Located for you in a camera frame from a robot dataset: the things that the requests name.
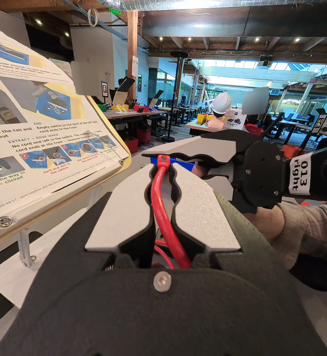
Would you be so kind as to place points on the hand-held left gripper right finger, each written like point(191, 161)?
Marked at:
point(202, 217)

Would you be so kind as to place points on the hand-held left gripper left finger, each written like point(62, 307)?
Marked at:
point(124, 214)

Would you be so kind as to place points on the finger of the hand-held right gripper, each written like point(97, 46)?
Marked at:
point(197, 147)
point(223, 186)

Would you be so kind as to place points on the person's right forearm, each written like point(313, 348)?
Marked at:
point(313, 230)

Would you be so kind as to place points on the person's right hand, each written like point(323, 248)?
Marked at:
point(269, 225)

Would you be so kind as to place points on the wooden table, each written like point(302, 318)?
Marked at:
point(197, 126)

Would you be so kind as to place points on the blue plastic bin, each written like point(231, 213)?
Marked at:
point(185, 165)

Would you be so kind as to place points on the mannequin head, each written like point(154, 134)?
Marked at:
point(217, 121)

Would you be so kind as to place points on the orange plastic bin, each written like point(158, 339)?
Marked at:
point(291, 151)

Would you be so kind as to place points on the red bag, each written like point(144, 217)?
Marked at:
point(254, 130)

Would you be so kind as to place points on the white product box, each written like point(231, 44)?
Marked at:
point(236, 119)

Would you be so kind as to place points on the black office chair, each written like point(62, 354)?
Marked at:
point(273, 125)

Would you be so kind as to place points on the white hard hat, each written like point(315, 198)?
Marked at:
point(222, 103)

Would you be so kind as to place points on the wooden sheet board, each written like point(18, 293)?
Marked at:
point(124, 151)

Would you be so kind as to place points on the red plastic bin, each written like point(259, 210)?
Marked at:
point(130, 145)

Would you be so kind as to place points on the ceiling projector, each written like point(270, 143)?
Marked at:
point(264, 60)

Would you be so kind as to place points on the printed instruction sheet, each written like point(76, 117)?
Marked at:
point(41, 125)

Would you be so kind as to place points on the white metal stand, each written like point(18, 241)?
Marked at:
point(13, 278)

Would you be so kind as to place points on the green exit sign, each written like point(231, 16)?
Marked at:
point(115, 11)

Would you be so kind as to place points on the wooden post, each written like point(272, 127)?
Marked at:
point(132, 41)

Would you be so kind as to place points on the silver ceiling duct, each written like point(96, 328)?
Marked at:
point(208, 4)

